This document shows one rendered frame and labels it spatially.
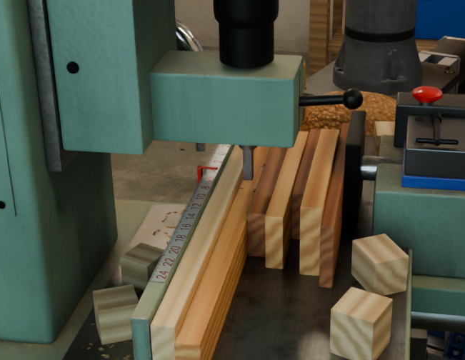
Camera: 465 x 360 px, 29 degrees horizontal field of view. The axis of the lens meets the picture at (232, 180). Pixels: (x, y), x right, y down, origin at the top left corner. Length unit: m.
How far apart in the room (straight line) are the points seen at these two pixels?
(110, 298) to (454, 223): 0.35
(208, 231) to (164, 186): 2.24
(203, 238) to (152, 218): 0.36
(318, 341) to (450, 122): 0.28
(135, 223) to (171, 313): 0.45
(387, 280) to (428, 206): 0.10
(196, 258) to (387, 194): 0.20
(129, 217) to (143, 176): 1.97
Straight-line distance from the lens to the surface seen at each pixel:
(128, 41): 0.79
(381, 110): 1.13
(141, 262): 0.99
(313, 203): 0.80
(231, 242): 0.80
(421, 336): 1.24
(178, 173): 3.12
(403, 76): 1.50
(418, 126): 0.89
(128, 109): 0.81
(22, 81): 0.80
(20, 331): 0.93
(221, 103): 0.83
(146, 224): 1.13
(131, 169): 3.17
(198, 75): 0.82
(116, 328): 0.91
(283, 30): 4.30
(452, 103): 0.93
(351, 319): 0.70
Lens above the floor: 1.34
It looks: 26 degrees down
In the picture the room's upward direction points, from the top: 1 degrees counter-clockwise
